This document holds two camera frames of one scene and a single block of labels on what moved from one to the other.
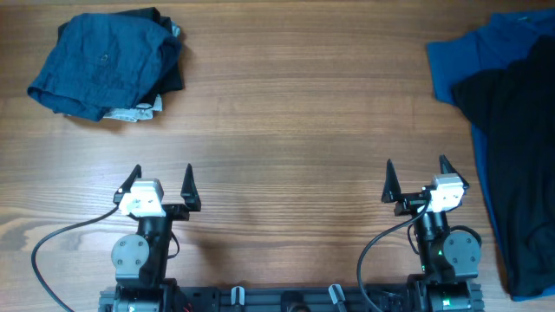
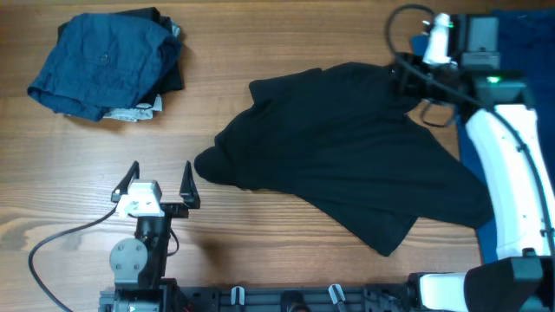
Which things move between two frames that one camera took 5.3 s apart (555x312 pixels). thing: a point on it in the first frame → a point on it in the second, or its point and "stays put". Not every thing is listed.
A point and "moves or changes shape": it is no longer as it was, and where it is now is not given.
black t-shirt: x=515 y=103 moves or changes shape
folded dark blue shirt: x=101 y=61 stays put
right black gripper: x=392 y=191 → x=407 y=78
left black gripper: x=179 y=211 stays put
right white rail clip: x=336 y=293 stays put
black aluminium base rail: x=293 y=298 stays put
